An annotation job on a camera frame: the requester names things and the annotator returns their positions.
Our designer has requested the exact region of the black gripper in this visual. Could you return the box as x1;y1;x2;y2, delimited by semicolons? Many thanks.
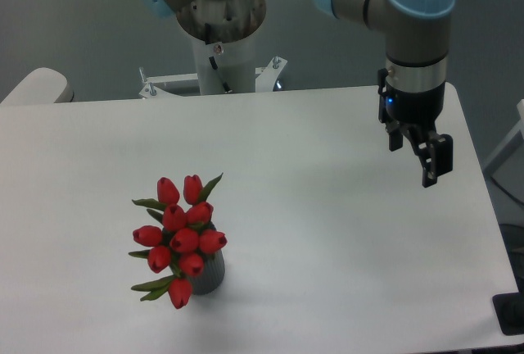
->
377;60;454;188

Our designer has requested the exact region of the red tulip bouquet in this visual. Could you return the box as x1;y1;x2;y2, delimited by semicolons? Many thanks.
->
129;175;222;309

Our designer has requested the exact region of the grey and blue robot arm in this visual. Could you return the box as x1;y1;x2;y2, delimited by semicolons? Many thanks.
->
143;0;455;187

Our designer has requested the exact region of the dark grey ribbed vase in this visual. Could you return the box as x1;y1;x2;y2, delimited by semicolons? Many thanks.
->
156;222;227;296

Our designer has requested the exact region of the white furniture at right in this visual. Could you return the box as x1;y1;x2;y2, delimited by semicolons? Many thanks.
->
481;100;523;207

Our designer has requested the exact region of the black device at table edge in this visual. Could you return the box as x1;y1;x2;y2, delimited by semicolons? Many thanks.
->
492;293;523;336

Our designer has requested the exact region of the white chair armrest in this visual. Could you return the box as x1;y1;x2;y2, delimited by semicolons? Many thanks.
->
1;67;75;107

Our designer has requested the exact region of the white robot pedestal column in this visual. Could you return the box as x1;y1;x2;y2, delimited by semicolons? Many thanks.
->
176;0;266;71

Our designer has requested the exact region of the white pedestal base frame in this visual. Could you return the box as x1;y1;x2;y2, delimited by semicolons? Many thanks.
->
139;56;287;98

